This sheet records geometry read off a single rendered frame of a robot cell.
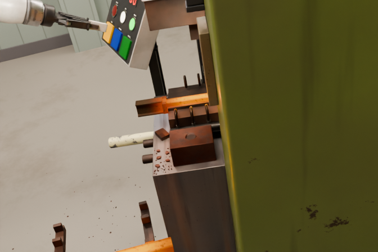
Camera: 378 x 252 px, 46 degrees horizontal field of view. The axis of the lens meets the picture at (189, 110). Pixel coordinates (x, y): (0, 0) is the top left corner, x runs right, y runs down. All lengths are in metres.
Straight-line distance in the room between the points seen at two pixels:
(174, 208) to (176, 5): 0.57
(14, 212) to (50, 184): 0.26
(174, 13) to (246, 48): 0.43
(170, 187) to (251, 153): 0.45
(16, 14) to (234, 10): 0.98
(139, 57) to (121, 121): 1.50
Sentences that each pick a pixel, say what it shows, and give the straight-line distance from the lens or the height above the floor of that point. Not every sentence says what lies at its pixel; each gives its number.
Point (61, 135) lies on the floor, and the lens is 3.23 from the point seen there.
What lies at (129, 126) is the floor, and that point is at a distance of 3.09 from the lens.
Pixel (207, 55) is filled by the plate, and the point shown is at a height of 1.31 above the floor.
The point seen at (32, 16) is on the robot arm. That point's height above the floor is 1.24.
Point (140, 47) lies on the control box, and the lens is 1.69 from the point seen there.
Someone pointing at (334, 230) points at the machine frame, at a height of 0.91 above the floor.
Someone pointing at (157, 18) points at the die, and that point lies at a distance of 1.14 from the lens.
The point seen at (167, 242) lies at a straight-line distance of 1.01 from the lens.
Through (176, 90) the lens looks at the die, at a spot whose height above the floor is 0.98.
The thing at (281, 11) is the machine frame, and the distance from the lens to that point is 0.72.
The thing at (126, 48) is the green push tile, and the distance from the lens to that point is 1.72.
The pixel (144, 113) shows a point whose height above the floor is 0.98.
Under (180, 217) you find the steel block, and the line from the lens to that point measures 1.33.
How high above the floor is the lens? 1.71
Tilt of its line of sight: 33 degrees down
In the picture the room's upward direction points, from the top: 10 degrees counter-clockwise
